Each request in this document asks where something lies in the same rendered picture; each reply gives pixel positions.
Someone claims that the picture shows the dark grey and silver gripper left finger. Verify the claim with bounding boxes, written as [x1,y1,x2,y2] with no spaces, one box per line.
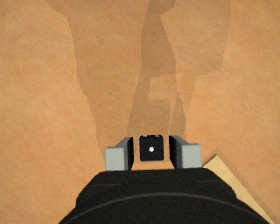
[105,137,134,171]

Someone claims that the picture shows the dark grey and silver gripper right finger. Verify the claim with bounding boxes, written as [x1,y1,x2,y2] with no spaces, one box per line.
[169,135,202,168]

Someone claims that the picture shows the tan square mat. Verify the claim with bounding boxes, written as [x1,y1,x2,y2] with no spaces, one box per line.
[202,155,274,224]

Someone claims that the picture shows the black die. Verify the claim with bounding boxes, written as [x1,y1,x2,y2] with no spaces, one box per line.
[139,135,164,161]

